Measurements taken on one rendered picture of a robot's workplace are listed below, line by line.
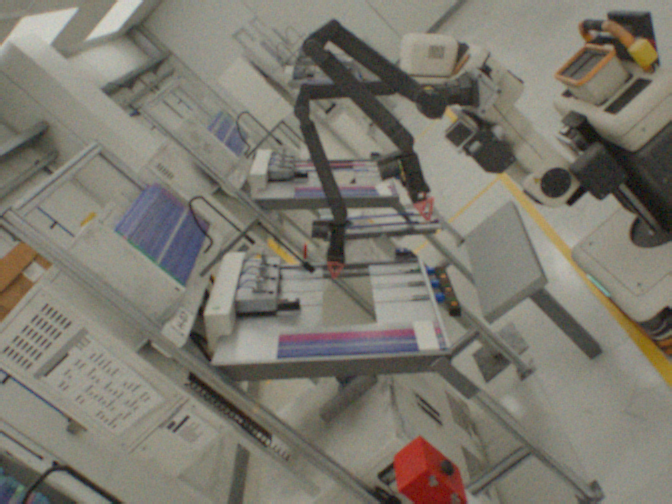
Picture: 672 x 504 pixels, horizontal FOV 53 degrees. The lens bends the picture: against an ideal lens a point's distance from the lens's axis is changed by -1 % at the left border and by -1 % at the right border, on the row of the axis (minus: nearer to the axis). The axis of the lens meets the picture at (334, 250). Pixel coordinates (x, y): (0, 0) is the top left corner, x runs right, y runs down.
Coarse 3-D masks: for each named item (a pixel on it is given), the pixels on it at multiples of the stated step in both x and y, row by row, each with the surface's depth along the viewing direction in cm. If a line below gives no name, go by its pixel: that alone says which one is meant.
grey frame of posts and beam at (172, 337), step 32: (32, 224) 178; (64, 256) 179; (96, 288) 182; (192, 288) 213; (128, 320) 186; (480, 320) 273; (192, 352) 193; (512, 352) 279; (224, 384) 195; (512, 416) 205; (544, 448) 207; (352, 480) 211; (576, 480) 211
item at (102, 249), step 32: (32, 192) 188; (128, 192) 250; (96, 224) 190; (96, 256) 194; (128, 256) 194; (416, 256) 265; (128, 288) 198; (160, 288) 199; (160, 320) 196; (192, 320) 199; (352, 384) 244; (320, 416) 246; (480, 480) 212
